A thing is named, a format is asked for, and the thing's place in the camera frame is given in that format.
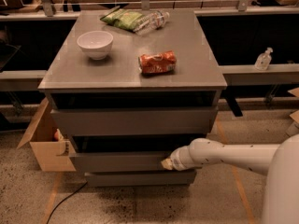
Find green chip bag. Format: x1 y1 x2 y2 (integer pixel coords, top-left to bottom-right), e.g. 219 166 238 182
100 7 143 31

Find grey bottom drawer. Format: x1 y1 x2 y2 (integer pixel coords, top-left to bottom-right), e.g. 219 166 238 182
85 170 197 187

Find crushed orange soda can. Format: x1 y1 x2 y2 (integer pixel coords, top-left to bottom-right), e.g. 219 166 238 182
138 50 177 75

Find hand sanitizer pump bottle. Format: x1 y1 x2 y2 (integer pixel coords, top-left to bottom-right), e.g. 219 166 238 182
254 48 273 71

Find grey top drawer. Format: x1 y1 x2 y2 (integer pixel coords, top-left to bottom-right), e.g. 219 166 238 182
51 107 218 136

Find white bowl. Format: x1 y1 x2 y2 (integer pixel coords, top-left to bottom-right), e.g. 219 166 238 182
77 31 113 60

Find cardboard box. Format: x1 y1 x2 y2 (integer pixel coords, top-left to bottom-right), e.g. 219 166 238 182
18 98 76 172

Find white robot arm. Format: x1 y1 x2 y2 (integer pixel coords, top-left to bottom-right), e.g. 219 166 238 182
162 134 299 224

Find grey drawer cabinet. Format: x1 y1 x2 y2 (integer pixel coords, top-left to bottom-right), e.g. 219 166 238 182
37 8 228 147

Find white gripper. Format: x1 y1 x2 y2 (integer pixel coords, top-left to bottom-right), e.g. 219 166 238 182
161 147 194 171

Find black floor cable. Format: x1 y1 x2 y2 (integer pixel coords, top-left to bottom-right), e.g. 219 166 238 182
46 180 89 224

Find grey drawer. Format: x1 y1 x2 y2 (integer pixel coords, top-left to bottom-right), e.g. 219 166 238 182
85 170 197 187
69 134 200 173
51 107 218 136

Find clear plastic water bottle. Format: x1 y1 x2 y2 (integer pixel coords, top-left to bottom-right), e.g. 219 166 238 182
134 10 170 35

